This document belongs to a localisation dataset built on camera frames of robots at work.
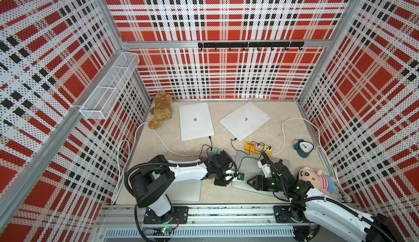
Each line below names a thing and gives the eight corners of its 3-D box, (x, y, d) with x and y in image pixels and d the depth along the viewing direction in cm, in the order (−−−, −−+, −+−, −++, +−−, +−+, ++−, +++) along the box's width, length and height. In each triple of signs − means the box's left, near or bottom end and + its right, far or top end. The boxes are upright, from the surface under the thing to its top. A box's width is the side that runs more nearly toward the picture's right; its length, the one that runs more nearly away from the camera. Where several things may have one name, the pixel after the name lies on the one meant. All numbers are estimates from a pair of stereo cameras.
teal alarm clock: (296, 157, 94) (299, 154, 90) (291, 142, 100) (294, 139, 97) (313, 157, 94) (317, 154, 90) (307, 142, 100) (310, 139, 96)
